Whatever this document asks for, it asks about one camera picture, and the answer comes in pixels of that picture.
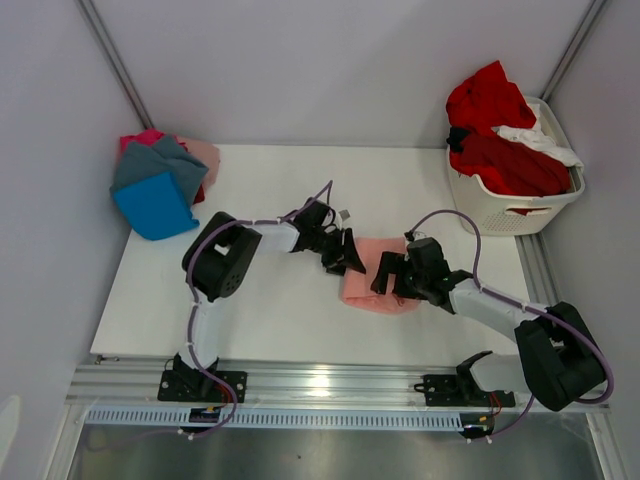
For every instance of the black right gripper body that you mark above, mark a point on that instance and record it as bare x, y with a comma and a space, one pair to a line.
420, 281

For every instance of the left aluminium corner post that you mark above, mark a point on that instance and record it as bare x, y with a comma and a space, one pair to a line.
108, 48

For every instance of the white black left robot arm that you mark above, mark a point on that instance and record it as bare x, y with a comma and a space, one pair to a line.
218, 261

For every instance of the white laundry basket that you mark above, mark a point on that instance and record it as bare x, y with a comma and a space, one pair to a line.
496, 214

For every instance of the right aluminium corner post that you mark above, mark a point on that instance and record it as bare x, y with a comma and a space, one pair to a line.
585, 28

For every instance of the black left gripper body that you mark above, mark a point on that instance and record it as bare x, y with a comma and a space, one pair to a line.
324, 243

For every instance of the white shirt in basket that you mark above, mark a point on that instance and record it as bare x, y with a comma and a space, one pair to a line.
535, 139

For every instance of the dark red shirt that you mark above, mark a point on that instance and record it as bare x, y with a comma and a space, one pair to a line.
508, 168

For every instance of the black garment in basket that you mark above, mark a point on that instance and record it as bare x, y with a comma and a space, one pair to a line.
456, 137

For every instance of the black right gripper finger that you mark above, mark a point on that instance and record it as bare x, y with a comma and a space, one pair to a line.
388, 264
403, 287

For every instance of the pale pink folded shirt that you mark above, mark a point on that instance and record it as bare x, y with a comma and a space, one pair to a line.
206, 153

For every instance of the red folded shirt in stack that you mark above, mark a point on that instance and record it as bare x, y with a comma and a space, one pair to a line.
200, 195

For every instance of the bright red shirt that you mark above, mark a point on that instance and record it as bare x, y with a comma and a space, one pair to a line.
486, 100

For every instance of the grey blue folded shirt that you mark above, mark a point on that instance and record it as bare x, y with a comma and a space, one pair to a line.
139, 162

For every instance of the blue folded t shirt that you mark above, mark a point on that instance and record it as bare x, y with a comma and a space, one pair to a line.
155, 207

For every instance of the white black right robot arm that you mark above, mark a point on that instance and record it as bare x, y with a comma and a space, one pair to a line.
557, 360

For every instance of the aluminium corner post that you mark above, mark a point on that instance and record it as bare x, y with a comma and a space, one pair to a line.
108, 48
585, 28

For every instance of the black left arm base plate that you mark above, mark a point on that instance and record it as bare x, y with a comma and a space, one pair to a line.
180, 383

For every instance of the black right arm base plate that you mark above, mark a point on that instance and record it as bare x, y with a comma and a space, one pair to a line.
457, 390

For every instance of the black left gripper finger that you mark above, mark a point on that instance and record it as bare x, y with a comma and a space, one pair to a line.
350, 258
332, 262

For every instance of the white slotted cable duct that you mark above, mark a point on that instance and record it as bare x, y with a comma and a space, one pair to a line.
275, 418

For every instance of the magenta folded shirt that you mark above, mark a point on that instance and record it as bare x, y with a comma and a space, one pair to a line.
147, 138

